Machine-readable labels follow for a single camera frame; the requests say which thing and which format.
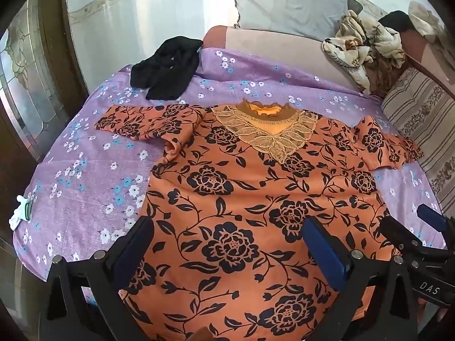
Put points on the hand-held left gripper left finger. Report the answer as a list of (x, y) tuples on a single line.
[(133, 252)]

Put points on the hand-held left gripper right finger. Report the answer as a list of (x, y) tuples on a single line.
[(325, 255)]

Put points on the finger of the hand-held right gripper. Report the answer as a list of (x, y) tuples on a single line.
[(432, 217), (396, 232)]

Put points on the orange black floral blouse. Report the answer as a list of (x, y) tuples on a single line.
[(248, 191)]

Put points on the purple floral bed sheet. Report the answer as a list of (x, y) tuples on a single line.
[(92, 170)]

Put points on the striped beige cushion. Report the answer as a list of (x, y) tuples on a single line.
[(423, 113)]

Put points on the white green small object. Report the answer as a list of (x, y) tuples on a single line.
[(20, 213)]

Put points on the cream floral crumpled cloth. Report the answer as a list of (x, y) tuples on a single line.
[(369, 42)]

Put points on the black garment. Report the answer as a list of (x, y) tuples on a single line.
[(167, 67)]

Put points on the wooden door with glass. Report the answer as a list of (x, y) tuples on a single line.
[(32, 88)]

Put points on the dark cloth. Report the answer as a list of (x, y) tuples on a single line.
[(396, 21)]

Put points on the white cloth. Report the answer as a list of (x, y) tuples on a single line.
[(426, 17)]

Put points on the grey pillow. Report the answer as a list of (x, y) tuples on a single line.
[(291, 3)]

